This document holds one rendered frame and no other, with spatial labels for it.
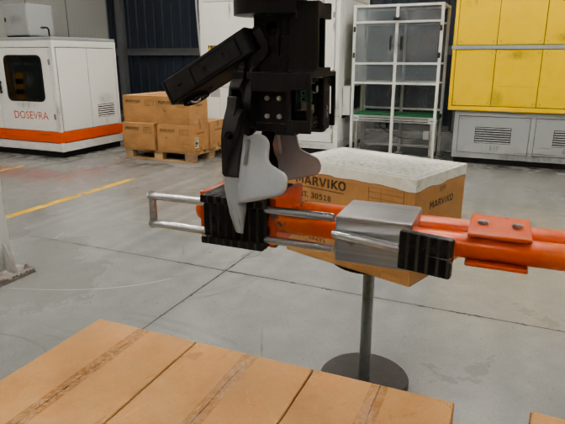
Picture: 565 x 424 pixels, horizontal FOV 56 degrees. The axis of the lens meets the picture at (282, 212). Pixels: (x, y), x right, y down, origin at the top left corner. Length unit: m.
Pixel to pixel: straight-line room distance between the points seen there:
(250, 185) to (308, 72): 0.11
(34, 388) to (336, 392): 0.84
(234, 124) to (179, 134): 7.13
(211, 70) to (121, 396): 1.18
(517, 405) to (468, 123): 5.67
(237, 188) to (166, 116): 7.24
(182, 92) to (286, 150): 0.12
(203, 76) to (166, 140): 7.22
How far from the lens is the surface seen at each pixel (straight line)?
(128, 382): 1.63
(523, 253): 0.48
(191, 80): 0.54
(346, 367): 2.61
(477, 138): 7.87
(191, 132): 7.50
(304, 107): 0.49
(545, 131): 7.84
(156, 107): 7.82
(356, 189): 2.02
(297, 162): 0.56
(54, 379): 1.71
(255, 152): 0.49
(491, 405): 2.57
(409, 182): 1.89
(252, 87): 0.49
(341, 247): 0.50
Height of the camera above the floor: 1.42
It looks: 16 degrees down
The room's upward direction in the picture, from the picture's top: straight up
